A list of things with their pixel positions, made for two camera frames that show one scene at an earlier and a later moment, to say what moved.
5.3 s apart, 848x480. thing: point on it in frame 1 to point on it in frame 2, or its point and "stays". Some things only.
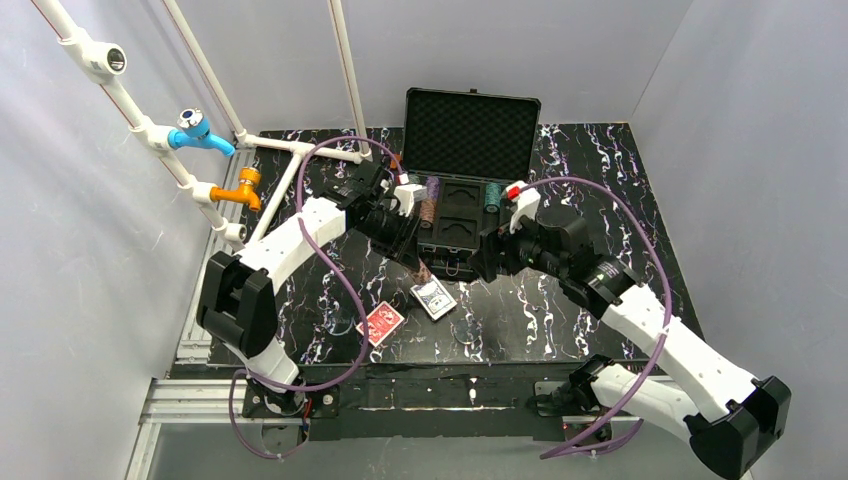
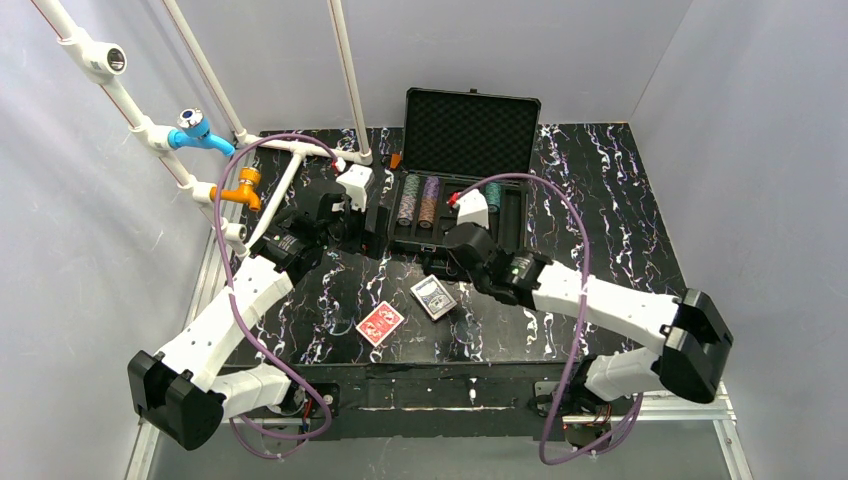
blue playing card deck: x=434 y=297 stays
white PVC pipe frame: x=105 y=63 stays
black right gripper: x=497 y=250 to x=437 y=263
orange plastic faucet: x=245 y=193 stays
